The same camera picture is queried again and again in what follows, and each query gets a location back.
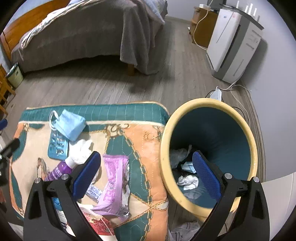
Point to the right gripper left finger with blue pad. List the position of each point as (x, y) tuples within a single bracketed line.
[(41, 219)]

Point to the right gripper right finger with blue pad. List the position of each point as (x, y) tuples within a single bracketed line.
[(251, 221)]

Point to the teal pill blister pack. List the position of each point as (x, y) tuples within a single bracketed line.
[(58, 146)]

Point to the purple spray bottle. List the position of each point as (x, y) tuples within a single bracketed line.
[(64, 167)]

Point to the red patterned wrapper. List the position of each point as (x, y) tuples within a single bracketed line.
[(100, 224)]

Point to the light blue face mask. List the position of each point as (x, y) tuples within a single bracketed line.
[(69, 124)]

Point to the white tissue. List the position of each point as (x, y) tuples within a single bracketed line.
[(79, 151)]

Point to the purple snack wrapper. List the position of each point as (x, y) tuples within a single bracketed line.
[(115, 196)]

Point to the yellow rim teal trash bin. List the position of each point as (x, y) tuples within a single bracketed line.
[(223, 137)]

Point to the white cabinet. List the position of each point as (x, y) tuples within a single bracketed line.
[(280, 198)]

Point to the crumpled plastic on floor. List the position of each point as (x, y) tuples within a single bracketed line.
[(184, 232)]

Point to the crumpled tissue in bin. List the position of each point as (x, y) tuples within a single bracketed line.
[(188, 182)]

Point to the small green white bin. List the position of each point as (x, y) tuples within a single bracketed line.
[(14, 76)]

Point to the horse pattern quilted mat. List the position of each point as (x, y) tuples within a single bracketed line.
[(133, 130)]

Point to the wooden headboard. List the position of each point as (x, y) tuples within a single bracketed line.
[(12, 34)]

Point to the white power strip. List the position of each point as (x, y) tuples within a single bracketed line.
[(216, 94)]

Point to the white patterned quilt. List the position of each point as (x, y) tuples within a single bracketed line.
[(52, 16)]

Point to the bed with grey blanket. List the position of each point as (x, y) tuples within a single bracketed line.
[(122, 28)]

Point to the white air purifier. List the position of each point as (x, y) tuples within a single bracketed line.
[(234, 41)]

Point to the wooden nightstand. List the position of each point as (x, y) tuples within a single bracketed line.
[(202, 26)]

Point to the white router with antennas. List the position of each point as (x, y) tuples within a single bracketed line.
[(246, 6)]

